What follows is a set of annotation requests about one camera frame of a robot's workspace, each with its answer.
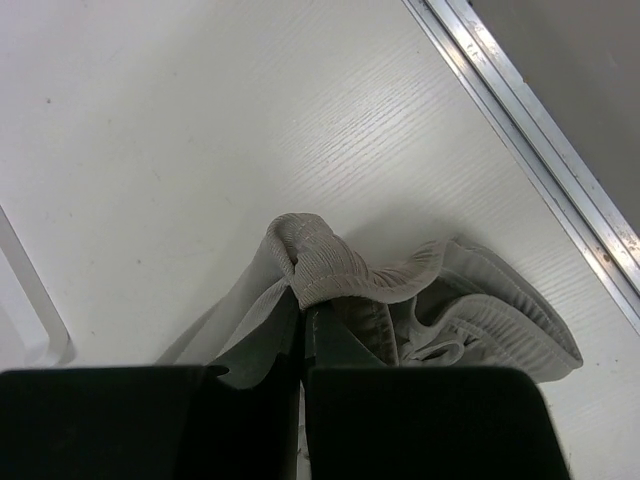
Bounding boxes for white clothes rack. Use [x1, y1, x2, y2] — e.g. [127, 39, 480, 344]
[1, 214, 75, 370]

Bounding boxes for aluminium table rail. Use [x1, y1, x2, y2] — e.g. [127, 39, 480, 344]
[405, 1, 639, 328]

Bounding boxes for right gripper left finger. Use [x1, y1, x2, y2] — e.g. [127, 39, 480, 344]
[1, 292, 302, 479]

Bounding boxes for grey trousers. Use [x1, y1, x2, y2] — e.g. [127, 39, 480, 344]
[160, 213, 583, 383]

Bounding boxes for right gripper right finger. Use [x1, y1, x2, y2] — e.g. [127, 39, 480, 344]
[305, 305, 570, 479]

